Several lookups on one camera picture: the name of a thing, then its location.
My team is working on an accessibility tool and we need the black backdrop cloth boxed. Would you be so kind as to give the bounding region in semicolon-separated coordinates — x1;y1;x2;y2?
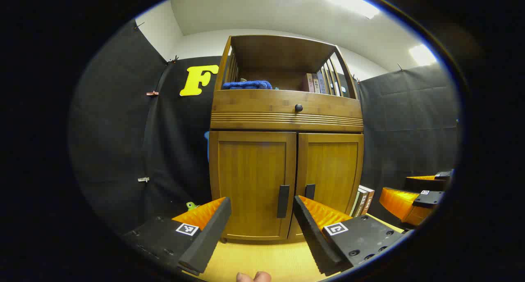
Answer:
68;19;460;237

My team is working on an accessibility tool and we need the wooden shoe cabinet door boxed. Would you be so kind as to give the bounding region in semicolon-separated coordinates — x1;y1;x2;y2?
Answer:
209;130;297;241
287;132;364;241

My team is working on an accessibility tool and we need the wooden cabinet drawer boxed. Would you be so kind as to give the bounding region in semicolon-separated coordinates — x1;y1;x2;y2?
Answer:
212;89;363;119

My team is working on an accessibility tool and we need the pale green book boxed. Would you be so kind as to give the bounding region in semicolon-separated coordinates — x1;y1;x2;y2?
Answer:
351;187;362;217

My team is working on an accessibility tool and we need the square ceiling light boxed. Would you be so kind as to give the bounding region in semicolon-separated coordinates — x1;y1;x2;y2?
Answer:
409;44;438;66

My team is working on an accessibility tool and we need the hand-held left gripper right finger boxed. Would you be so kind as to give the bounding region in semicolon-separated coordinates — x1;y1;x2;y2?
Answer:
293;195;411;276

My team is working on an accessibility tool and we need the dark grey book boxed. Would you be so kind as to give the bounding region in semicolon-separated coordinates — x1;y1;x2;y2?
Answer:
356;186;368;217

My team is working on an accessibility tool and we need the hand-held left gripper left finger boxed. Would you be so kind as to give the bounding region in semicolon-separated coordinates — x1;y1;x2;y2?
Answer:
123;197;232;276

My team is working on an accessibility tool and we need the wooden double-door shoe cabinet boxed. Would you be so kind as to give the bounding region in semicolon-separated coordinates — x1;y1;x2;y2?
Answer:
208;35;365;244

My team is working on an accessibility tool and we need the reddish brown book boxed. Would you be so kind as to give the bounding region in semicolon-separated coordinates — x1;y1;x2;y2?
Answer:
361;185;375;215

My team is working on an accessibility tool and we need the blue cloth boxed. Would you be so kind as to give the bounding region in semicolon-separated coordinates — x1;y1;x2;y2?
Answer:
222;80;273;90

